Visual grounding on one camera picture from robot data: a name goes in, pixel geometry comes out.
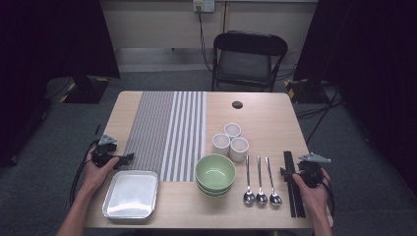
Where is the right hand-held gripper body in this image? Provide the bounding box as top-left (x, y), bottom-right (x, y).
top-left (296, 151), bottom-right (332, 189)

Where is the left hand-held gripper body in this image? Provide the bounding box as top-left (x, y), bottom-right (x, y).
top-left (90, 133), bottom-right (119, 169)

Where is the bundle of black chopsticks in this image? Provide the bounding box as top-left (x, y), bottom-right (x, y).
top-left (282, 150), bottom-right (307, 219)

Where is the white square plate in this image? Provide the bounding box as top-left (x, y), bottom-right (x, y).
top-left (101, 169), bottom-right (159, 220)

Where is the person's right hand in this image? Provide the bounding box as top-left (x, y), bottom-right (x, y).
top-left (292, 169), bottom-right (330, 212)

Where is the person's left hand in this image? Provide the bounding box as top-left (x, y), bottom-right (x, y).
top-left (81, 147), bottom-right (120, 195)

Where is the grey striped placemat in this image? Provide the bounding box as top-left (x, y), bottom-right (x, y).
top-left (122, 90), bottom-right (208, 183)

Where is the white ribbed cup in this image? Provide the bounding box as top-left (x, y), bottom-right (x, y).
top-left (228, 136), bottom-right (250, 163)
top-left (223, 122), bottom-right (243, 141)
top-left (211, 132), bottom-right (231, 156)

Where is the black stand base striped tape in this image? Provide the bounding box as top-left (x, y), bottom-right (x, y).
top-left (59, 74), bottom-right (111, 105)
top-left (284, 78), bottom-right (332, 105)

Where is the dark curtain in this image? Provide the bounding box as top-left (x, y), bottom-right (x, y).
top-left (0, 0), bottom-right (121, 168)
top-left (292, 0), bottom-right (417, 198)

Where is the black folding chair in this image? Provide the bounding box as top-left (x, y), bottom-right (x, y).
top-left (210, 29), bottom-right (289, 92)

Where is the right hand-held gripper cable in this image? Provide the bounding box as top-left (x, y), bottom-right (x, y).
top-left (323, 176), bottom-right (336, 217)

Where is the hand-held gripper cable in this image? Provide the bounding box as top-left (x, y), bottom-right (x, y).
top-left (323, 176), bottom-right (336, 217)
top-left (69, 141), bottom-right (99, 207)

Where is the left hand-held gripper cable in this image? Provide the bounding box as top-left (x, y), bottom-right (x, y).
top-left (69, 141), bottom-right (99, 207)

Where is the black floor cable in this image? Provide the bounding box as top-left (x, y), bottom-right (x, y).
top-left (295, 97), bottom-right (344, 120)
top-left (305, 86), bottom-right (340, 146)

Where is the black wall socket cable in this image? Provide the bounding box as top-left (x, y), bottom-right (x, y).
top-left (196, 5), bottom-right (214, 74)

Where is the thin vertical wall pipe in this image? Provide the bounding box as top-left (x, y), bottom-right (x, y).
top-left (222, 1), bottom-right (229, 33)

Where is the white wall socket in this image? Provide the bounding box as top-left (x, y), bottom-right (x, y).
top-left (192, 0), bottom-right (216, 14)

